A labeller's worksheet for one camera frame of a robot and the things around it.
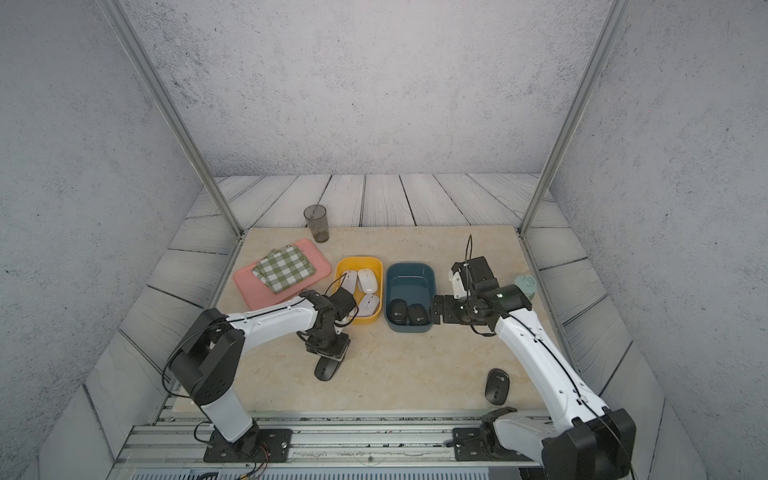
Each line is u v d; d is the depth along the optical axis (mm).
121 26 713
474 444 730
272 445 726
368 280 1016
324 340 741
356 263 1074
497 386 806
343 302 784
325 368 832
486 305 525
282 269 1080
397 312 937
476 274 590
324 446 743
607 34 731
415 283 1046
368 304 960
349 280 1027
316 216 1125
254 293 1022
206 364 462
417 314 939
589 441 367
